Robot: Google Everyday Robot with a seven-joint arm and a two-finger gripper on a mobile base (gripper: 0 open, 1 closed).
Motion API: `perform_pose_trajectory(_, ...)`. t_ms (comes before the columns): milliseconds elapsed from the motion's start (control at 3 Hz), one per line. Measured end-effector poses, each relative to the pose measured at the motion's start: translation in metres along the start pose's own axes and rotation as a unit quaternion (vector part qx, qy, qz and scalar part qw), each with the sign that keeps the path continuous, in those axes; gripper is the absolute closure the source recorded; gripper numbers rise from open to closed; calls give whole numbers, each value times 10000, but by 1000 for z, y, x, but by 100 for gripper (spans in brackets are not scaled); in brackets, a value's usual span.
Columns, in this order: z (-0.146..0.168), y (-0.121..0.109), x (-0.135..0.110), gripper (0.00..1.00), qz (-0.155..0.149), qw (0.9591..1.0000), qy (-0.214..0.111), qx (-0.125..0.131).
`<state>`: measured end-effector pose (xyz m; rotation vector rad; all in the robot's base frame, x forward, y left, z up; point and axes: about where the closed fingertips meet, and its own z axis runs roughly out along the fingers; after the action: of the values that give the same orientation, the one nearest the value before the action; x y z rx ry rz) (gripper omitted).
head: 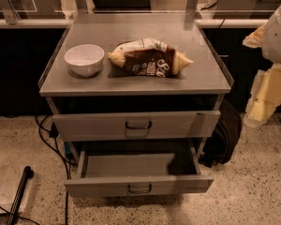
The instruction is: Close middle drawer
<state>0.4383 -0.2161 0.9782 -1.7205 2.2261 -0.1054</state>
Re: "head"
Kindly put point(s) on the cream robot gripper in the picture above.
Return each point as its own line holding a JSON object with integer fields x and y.
{"x": 278, "y": 37}

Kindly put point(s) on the grey drawer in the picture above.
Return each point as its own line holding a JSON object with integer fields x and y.
{"x": 137, "y": 174}
{"x": 135, "y": 125}

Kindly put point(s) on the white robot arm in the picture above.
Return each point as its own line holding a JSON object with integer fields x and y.
{"x": 266, "y": 88}

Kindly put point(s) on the grey metal drawer cabinet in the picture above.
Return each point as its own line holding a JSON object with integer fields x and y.
{"x": 198, "y": 87}

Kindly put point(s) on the grey top drawer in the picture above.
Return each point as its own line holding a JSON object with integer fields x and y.
{"x": 135, "y": 125}

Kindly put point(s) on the black bag on floor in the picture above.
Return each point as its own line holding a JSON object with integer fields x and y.
{"x": 219, "y": 148}

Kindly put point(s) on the brown white snack bag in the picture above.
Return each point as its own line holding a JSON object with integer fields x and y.
{"x": 149, "y": 57}

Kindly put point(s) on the white ceramic bowl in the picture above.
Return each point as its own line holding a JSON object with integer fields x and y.
{"x": 85, "y": 60}

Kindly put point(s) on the black pole on floor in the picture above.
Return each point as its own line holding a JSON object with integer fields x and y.
{"x": 26, "y": 175}

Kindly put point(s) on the white paper sheet on floor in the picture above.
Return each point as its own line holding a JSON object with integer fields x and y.
{"x": 10, "y": 178}

